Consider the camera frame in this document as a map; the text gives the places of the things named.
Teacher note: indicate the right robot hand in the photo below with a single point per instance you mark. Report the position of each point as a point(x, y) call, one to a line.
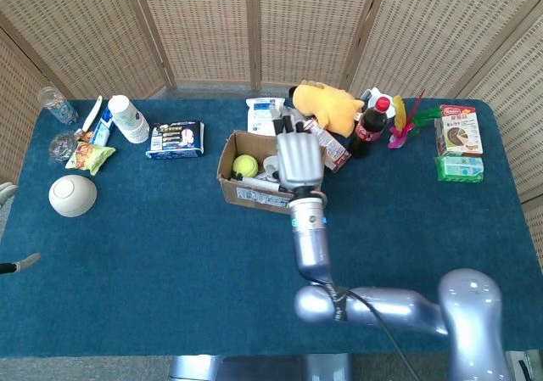
point(299, 160)

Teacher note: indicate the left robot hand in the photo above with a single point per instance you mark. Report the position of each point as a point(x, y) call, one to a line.
point(6, 192)

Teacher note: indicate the small white jar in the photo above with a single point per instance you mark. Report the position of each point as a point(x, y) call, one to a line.
point(271, 164)

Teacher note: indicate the yellow tennis ball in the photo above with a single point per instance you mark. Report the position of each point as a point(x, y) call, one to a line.
point(245, 166)

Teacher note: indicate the cardboard box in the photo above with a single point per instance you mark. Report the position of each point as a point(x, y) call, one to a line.
point(250, 196)

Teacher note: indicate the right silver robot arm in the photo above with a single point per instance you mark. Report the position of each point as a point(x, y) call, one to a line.
point(311, 245)

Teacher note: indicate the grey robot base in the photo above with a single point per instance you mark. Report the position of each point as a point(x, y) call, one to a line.
point(259, 367)

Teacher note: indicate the brown red snack box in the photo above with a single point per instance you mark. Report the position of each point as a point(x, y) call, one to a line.
point(335, 149)

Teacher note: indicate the red and white carton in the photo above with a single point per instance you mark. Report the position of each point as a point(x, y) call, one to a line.
point(460, 130)

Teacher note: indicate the white pouch blue label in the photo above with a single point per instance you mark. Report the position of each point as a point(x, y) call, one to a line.
point(261, 115)

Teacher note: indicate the yellow plush toy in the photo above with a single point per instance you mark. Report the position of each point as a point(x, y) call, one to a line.
point(326, 107)

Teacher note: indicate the beige upturned bowl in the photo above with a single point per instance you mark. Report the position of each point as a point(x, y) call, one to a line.
point(72, 195)

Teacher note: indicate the crumpled clear plastic cup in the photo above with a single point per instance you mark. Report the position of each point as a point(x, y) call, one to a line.
point(63, 145)

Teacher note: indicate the cola bottle red cap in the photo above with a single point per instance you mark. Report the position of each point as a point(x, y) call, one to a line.
point(369, 130)

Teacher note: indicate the yellow-green snack bag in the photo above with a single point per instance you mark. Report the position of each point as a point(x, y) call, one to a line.
point(89, 157)

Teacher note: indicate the clear plastic water bottle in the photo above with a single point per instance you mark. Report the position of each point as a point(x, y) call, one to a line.
point(59, 106)

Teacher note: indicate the colourful feather shuttlecock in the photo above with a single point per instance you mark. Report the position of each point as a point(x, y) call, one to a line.
point(401, 132)

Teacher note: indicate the blue white tube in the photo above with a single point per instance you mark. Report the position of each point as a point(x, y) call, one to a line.
point(102, 130)

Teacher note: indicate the dark blue sanitary pad pack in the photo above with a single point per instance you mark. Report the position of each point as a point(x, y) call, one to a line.
point(176, 140)

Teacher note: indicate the white plastic bottle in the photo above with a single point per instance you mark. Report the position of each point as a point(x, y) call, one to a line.
point(127, 118)

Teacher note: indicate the green tissue pack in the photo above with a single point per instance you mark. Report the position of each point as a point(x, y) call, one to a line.
point(460, 169)

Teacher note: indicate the woven wooden folding screen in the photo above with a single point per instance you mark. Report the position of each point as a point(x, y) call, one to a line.
point(203, 24)

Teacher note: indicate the blue table mat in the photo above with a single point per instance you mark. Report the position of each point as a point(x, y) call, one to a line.
point(169, 279)

